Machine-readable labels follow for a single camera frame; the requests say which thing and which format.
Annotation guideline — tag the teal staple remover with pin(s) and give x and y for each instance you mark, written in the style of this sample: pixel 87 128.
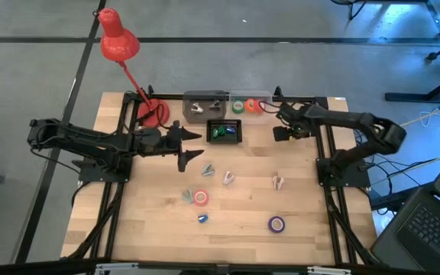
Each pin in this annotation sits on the teal staple remover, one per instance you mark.
pixel 188 196

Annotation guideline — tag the red tape roll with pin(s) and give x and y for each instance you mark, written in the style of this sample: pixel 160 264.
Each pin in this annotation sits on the red tape roll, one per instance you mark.
pixel 259 109
pixel 195 198

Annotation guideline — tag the clear plastic bin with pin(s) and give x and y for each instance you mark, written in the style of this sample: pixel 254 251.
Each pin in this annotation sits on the clear plastic bin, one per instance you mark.
pixel 248 118

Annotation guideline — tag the black rig crossbar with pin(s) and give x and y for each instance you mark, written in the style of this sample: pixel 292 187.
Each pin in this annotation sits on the black rig crossbar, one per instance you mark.
pixel 33 267

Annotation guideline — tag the green tape roll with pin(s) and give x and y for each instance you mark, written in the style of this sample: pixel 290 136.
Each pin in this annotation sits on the green tape roll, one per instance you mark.
pixel 233 106

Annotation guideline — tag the purple tape roll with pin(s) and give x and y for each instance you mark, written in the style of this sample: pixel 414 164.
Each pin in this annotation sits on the purple tape roll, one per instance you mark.
pixel 270 224

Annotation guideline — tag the smoky grey plastic bin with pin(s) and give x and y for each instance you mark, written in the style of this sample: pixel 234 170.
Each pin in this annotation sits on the smoky grey plastic bin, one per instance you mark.
pixel 204 118

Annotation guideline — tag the red desk lamp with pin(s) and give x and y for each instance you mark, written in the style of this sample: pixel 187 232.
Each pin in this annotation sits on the red desk lamp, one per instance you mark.
pixel 118 42

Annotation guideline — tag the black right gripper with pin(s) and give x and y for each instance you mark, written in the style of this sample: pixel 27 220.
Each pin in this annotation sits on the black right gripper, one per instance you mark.
pixel 294 118

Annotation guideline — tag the white clip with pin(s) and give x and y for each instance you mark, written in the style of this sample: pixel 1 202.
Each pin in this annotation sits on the white clip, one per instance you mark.
pixel 278 183

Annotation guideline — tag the black desk foot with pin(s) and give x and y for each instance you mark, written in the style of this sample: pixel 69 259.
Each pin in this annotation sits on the black desk foot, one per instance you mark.
pixel 415 97

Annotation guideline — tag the orange tape roll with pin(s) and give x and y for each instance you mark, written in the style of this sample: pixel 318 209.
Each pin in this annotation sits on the orange tape roll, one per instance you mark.
pixel 246 105

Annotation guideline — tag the black mesh basket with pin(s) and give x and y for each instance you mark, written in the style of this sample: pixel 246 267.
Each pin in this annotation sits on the black mesh basket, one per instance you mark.
pixel 224 140

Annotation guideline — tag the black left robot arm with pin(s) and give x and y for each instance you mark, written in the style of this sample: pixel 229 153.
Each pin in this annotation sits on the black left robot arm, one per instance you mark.
pixel 82 139

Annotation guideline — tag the silver binder clip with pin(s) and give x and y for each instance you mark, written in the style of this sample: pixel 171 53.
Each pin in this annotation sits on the silver binder clip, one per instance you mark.
pixel 197 110

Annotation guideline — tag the black laptop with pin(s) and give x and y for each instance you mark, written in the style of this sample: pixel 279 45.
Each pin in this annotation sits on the black laptop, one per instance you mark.
pixel 426 229

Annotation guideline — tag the grey-blue staple remover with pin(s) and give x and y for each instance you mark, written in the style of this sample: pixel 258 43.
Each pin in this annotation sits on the grey-blue staple remover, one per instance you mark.
pixel 208 170

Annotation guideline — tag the black staple remover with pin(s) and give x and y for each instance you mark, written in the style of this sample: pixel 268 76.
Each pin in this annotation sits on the black staple remover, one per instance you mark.
pixel 216 105

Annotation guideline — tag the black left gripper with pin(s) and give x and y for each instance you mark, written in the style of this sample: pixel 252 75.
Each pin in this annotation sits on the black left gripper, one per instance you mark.
pixel 164 142

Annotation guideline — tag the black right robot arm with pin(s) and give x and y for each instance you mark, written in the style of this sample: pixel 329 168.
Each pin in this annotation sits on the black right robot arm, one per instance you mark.
pixel 357 118

